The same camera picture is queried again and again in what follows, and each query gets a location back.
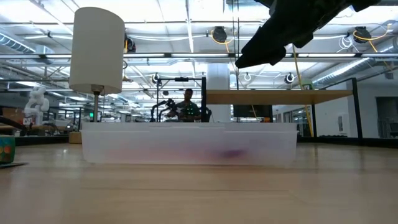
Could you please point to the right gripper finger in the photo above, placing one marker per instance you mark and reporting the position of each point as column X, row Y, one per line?
column 270, row 40

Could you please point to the clear pencil case purple lid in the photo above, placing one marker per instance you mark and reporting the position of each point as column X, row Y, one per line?
column 155, row 140

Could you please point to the yellow green crayon box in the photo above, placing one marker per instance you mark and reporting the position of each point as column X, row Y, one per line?
column 7, row 149

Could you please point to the black background robot arm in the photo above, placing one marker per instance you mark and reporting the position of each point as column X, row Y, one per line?
column 170, row 104

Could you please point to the small round ceiling reel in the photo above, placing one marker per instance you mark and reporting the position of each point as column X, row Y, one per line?
column 155, row 77
column 244, row 76
column 289, row 77

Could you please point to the wooden shelf black legs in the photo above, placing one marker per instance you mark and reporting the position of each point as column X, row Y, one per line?
column 273, row 97

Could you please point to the black monitor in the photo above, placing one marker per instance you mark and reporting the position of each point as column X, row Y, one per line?
column 253, row 111

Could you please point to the person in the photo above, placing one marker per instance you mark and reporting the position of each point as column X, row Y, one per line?
column 186, row 109

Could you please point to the white shade wooden base lamp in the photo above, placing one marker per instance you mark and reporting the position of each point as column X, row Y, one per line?
column 96, row 46

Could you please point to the black aluminium table frame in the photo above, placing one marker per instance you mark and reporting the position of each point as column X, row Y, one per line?
column 46, row 140

